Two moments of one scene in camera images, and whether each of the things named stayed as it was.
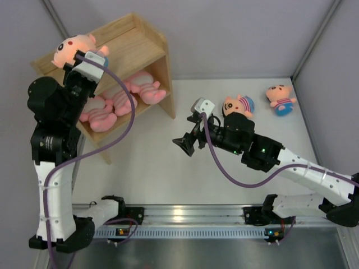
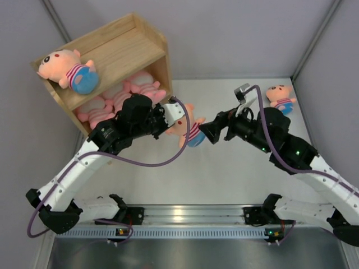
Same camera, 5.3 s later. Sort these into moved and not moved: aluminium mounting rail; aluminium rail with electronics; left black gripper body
Moved: left black gripper body
Not moved: aluminium mounting rail; aluminium rail with electronics
